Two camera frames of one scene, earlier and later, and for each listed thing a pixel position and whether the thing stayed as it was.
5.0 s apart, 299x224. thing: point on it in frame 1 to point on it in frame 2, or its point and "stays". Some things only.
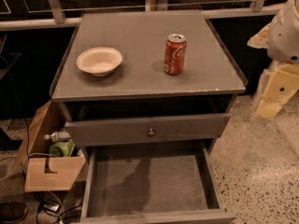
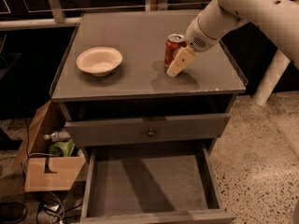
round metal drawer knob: (150, 133) stays
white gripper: (284, 39) to (199, 38)
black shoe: (12, 212) stays
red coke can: (175, 54) stays
